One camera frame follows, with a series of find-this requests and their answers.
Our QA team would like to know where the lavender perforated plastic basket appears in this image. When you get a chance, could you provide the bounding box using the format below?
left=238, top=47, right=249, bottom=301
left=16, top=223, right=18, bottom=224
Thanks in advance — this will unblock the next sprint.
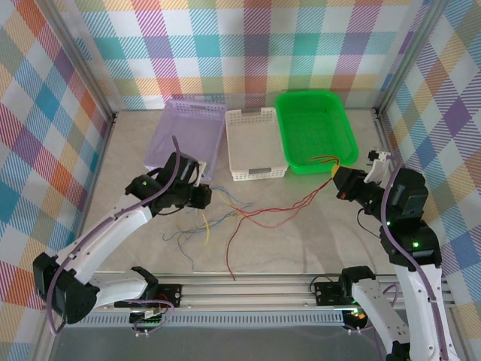
left=144, top=98, right=228, bottom=180

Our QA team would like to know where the green plastic mesh basket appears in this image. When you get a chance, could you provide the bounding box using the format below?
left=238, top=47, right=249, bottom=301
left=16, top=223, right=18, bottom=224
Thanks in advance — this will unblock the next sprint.
left=275, top=89, right=362, bottom=176

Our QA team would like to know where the thin blue cable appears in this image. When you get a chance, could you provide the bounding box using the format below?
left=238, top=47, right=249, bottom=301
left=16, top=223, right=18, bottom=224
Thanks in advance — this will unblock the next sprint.
left=162, top=202, right=253, bottom=241
left=162, top=184, right=253, bottom=268

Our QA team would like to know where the left arm lavender cable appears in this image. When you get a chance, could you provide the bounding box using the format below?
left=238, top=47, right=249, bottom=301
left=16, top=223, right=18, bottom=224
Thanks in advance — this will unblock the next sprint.
left=44, top=135, right=192, bottom=335

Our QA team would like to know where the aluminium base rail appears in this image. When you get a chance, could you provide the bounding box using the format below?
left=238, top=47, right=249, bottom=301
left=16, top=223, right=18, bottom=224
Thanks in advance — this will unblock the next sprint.
left=92, top=273, right=455, bottom=310

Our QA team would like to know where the grey slotted cable duct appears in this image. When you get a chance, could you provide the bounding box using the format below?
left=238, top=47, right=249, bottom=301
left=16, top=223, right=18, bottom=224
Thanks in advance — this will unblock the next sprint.
left=59, top=314, right=346, bottom=327

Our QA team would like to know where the green terminal circuit board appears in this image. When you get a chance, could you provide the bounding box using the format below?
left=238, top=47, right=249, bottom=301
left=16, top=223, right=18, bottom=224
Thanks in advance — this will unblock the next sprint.
left=129, top=308, right=169, bottom=329

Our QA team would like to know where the thin red cable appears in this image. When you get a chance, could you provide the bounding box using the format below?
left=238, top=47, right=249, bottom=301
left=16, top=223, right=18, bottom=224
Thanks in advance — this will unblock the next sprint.
left=226, top=154, right=340, bottom=282
left=231, top=154, right=340, bottom=230

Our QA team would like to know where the white perforated plastic basket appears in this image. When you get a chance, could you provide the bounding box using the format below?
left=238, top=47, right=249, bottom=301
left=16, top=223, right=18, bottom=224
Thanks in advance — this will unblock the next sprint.
left=224, top=107, right=289, bottom=183

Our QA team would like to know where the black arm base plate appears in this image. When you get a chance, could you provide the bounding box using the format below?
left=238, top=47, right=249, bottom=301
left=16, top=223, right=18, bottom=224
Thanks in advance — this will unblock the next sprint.
left=313, top=280, right=341, bottom=305
left=156, top=284, right=184, bottom=308

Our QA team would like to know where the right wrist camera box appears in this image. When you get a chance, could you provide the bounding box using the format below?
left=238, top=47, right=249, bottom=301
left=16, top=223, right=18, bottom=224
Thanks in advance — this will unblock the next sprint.
left=366, top=148, right=392, bottom=184

